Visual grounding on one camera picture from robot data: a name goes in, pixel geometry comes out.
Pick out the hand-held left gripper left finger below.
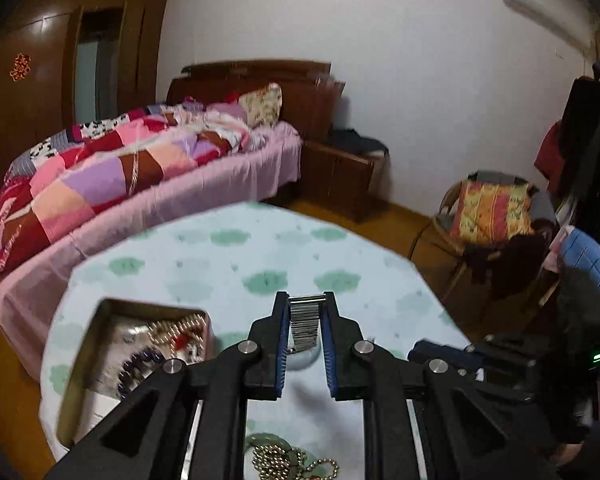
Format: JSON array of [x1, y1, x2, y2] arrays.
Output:
[[45, 291, 291, 480]]

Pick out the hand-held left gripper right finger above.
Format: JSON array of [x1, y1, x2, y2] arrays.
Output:
[[320, 291, 561, 480]]

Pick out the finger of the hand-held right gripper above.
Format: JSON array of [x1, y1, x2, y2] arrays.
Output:
[[409, 340, 486, 377]]

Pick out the silver metal watch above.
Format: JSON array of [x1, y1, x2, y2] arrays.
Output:
[[286, 294, 327, 373]]

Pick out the gold bead bracelet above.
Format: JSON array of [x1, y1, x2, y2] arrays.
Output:
[[147, 312, 207, 347]]

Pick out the dark bead bracelet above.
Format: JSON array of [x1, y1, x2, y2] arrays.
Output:
[[117, 347, 167, 397]]

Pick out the metal tin box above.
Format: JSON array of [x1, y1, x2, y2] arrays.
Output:
[[56, 298, 212, 447]]

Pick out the dark clothing on chair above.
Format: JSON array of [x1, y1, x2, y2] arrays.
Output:
[[462, 232, 553, 301]]

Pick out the blue checked cloth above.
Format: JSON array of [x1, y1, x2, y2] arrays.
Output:
[[560, 227, 600, 406]]

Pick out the wicker chair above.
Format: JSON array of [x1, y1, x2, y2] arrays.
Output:
[[410, 170, 561, 301]]

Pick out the colourful patterned cushion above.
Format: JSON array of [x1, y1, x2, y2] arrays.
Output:
[[450, 180, 533, 246]]

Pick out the wooden nightstand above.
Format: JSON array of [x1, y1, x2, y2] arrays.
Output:
[[300, 137, 388, 223]]

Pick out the bed with pink sheet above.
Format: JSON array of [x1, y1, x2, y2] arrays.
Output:
[[0, 120, 303, 381]]

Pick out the printed paper sheet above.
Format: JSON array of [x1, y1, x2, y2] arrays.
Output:
[[86, 387, 123, 417]]

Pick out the red hanging garment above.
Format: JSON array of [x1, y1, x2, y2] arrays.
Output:
[[534, 121, 566, 181]]

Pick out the dark folded clothes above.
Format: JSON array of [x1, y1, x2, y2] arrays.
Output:
[[327, 127, 388, 157]]

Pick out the lilac pillow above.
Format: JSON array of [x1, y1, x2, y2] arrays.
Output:
[[207, 101, 248, 123]]

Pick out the floral pillow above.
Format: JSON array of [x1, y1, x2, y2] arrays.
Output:
[[237, 82, 283, 128]]

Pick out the wooden headboard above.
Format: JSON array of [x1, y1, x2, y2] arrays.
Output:
[[166, 60, 346, 143]]

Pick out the patchwork quilt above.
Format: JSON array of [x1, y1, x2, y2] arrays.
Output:
[[0, 101, 268, 281]]

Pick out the wooden wardrobe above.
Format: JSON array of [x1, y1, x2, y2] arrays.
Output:
[[0, 0, 173, 196]]

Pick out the white air conditioner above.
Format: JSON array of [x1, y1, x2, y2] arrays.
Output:
[[502, 0, 593, 51]]

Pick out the red paper decoration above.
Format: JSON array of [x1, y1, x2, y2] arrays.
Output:
[[9, 52, 32, 82]]

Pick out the metal bead chain necklace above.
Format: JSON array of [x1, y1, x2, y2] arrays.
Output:
[[245, 432, 341, 480]]

